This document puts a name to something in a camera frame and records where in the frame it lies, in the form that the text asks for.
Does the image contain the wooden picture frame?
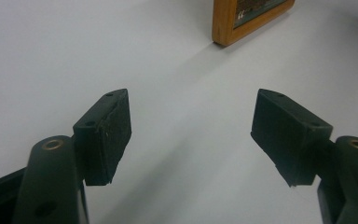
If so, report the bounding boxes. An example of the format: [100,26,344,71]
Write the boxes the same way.
[212,0,296,48]

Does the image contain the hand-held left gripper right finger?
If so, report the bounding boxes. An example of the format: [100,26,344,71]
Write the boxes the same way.
[250,88,335,188]

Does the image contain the white table cover sheet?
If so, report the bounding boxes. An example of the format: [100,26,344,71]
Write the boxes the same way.
[0,0,358,224]

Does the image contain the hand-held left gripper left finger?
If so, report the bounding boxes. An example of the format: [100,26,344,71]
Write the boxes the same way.
[72,88,133,187]

